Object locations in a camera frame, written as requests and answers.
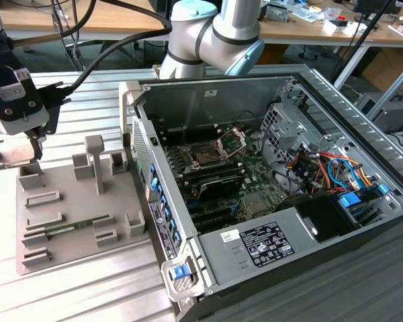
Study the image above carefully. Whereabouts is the black expansion slot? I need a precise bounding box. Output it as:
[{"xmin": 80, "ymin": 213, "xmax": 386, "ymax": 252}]
[{"xmin": 189, "ymin": 205, "xmax": 235, "ymax": 225}]

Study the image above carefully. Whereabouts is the black RAM slot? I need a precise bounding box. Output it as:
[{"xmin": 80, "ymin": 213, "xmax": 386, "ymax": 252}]
[
  {"xmin": 161, "ymin": 125, "xmax": 222, "ymax": 147},
  {"xmin": 179, "ymin": 160, "xmax": 243, "ymax": 184}
]

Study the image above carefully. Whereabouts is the open PC case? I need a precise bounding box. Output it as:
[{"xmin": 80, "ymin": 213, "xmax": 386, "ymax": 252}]
[{"xmin": 118, "ymin": 63, "xmax": 403, "ymax": 322}]

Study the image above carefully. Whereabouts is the black camera bracket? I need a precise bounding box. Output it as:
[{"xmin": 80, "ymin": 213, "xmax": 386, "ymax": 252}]
[{"xmin": 36, "ymin": 82, "xmax": 72, "ymax": 135}]

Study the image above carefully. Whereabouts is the black plastic air shroud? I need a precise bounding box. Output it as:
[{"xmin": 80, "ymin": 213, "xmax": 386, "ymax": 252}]
[{"xmin": 278, "ymin": 194, "xmax": 362, "ymax": 244}]

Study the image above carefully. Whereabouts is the silver CPU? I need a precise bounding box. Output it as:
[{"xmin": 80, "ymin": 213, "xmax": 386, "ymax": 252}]
[{"xmin": 0, "ymin": 142, "xmax": 35, "ymax": 169}]

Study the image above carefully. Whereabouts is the CPU socket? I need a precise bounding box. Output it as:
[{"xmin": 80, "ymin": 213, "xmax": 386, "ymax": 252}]
[{"xmin": 187, "ymin": 142, "xmax": 222, "ymax": 168}]

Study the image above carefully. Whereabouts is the plain wooden desk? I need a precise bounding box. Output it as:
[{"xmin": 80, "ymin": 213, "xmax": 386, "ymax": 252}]
[{"xmin": 0, "ymin": 0, "xmax": 174, "ymax": 43}]

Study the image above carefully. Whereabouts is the black cable brass sleeve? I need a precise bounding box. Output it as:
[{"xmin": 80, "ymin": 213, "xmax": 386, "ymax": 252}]
[{"xmin": 11, "ymin": 0, "xmax": 98, "ymax": 50}]

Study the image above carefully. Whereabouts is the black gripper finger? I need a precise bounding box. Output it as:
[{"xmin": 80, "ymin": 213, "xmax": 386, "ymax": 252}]
[{"xmin": 26, "ymin": 125, "xmax": 47, "ymax": 162}]

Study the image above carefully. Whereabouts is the silver drive cage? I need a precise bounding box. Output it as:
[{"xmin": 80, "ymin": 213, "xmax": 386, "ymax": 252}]
[{"xmin": 260, "ymin": 102, "xmax": 323, "ymax": 168}]

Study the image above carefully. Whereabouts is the metal socket cover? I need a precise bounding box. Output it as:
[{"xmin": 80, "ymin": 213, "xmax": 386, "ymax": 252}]
[{"xmin": 216, "ymin": 126, "xmax": 248, "ymax": 161}]

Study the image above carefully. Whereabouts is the blue wire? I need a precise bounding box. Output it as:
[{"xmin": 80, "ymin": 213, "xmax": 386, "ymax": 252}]
[{"xmin": 327, "ymin": 157, "xmax": 360, "ymax": 193}]

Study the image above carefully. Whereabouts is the green motherboard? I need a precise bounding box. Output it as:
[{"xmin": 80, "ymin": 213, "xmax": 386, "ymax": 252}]
[{"xmin": 161, "ymin": 127, "xmax": 289, "ymax": 235}]

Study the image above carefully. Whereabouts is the thick black cable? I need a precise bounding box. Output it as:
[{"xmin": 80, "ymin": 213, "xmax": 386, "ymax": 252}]
[{"xmin": 66, "ymin": 0, "xmax": 174, "ymax": 97}]

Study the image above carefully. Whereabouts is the grey parts rack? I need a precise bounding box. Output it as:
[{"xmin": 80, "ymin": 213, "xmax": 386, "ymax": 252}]
[{"xmin": 15, "ymin": 133, "xmax": 152, "ymax": 276}]

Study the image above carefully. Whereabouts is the brown cardboard box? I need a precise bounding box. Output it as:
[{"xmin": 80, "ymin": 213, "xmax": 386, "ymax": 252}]
[{"xmin": 364, "ymin": 46, "xmax": 403, "ymax": 93}]

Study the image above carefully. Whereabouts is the blue disk carrier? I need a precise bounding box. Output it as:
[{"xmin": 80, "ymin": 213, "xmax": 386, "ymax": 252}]
[{"xmin": 337, "ymin": 193, "xmax": 362, "ymax": 211}]

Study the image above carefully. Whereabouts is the silver chipset heatsink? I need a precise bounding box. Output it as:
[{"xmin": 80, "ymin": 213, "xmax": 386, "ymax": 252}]
[{"xmin": 241, "ymin": 194, "xmax": 266, "ymax": 215}]

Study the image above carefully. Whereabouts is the black tripod pole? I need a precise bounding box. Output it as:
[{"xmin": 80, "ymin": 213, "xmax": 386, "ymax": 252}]
[{"xmin": 331, "ymin": 0, "xmax": 394, "ymax": 81}]

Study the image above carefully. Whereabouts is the grey computer tower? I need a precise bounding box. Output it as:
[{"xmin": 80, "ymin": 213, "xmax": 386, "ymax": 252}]
[{"xmin": 355, "ymin": 92, "xmax": 403, "ymax": 133}]

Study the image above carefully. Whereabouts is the blue case latch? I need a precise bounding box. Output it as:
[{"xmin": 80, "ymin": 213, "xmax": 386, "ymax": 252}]
[{"xmin": 169, "ymin": 264, "xmax": 192, "ymax": 281}]

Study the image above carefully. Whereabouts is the orange wire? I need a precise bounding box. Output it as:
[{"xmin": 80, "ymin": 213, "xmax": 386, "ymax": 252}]
[{"xmin": 318, "ymin": 152, "xmax": 372, "ymax": 189}]

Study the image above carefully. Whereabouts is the grey power supply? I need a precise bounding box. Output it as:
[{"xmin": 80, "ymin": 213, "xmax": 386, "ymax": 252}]
[{"xmin": 197, "ymin": 205, "xmax": 318, "ymax": 292}]

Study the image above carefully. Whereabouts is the green RAM stick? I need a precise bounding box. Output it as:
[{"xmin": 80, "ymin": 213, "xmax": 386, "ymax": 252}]
[{"xmin": 45, "ymin": 219, "xmax": 100, "ymax": 235}]

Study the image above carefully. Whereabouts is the black graphics card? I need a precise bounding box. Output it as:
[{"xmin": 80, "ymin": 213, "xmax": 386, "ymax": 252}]
[{"xmin": 191, "ymin": 173, "xmax": 245, "ymax": 203}]

